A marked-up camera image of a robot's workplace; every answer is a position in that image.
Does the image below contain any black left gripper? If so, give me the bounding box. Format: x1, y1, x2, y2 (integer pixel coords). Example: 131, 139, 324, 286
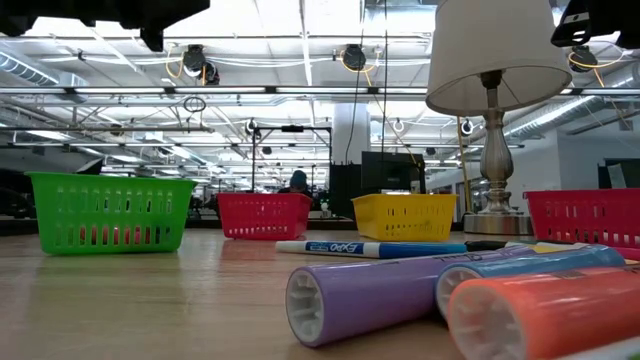
84, 0, 211, 53

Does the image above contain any green plastic slotted basket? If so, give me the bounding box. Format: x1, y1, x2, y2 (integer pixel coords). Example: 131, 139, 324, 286
24, 171, 197, 256

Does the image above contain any red Sharpie marker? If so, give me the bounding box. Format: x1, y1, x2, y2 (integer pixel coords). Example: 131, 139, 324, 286
610, 246, 640, 262

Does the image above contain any thin yellow highlighter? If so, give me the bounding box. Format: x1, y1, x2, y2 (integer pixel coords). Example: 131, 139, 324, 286
519, 242, 586, 255

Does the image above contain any black Sharpie marker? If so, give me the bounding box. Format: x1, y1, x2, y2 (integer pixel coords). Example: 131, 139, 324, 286
464, 240, 511, 253

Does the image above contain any blue Sharpie highlighter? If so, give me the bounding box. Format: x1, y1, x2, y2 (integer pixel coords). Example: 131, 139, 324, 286
434, 244, 627, 324

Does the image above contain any orange Sharpie highlighter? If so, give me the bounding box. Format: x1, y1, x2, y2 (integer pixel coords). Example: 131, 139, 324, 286
447, 265, 640, 360

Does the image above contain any dark blue Expo marker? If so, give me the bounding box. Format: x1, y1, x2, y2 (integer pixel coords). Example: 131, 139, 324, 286
275, 240, 469, 260

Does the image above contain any purple Sharpie highlighter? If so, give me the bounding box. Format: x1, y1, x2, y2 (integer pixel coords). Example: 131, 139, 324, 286
285, 245, 539, 349

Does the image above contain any long ceiling light bar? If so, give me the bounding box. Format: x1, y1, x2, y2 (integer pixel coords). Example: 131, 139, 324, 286
152, 85, 430, 96

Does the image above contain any silver lamp with white shade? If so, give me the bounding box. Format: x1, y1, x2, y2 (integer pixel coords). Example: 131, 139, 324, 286
425, 0, 574, 236

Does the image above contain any red plastic slotted basket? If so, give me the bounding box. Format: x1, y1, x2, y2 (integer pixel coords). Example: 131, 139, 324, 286
522, 188, 640, 250
216, 192, 314, 240

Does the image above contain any person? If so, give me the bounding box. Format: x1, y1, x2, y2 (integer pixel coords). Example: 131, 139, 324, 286
277, 169, 314, 196

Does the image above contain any black cabinet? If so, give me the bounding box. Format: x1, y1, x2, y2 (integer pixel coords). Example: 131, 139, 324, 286
328, 163, 362, 220

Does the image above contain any dark desk furniture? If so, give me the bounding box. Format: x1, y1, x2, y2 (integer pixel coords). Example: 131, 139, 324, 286
0, 167, 32, 221

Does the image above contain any black monitor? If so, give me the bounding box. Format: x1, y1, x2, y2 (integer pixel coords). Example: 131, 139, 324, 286
360, 151, 427, 196

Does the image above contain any yellow plastic slotted basket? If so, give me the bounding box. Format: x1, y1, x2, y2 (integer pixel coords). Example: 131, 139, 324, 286
351, 193, 458, 243

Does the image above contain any black ceiling cable reel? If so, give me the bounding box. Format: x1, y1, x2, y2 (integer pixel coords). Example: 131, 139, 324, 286
180, 43, 221, 86
567, 44, 601, 74
339, 43, 369, 72

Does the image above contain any silver air duct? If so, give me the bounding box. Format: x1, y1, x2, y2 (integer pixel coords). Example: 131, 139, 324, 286
502, 62, 640, 144
0, 49, 89, 90

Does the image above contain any dark wall board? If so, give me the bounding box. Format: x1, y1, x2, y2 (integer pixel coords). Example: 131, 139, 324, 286
597, 157, 640, 190

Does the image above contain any black gantry frame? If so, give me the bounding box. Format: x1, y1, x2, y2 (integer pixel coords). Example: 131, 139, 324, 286
251, 124, 333, 196

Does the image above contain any thin black hanging cable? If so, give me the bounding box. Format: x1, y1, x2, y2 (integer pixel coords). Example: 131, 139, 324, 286
346, 0, 366, 151

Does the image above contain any yellow hanging cable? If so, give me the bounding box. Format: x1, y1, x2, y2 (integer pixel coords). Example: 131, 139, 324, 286
455, 116, 474, 215

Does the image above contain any long black hanging cable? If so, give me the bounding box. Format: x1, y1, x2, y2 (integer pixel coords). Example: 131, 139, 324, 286
381, 0, 390, 156

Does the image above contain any black aluminium table frame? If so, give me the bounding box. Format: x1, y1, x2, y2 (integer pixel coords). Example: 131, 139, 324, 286
0, 215, 466, 237

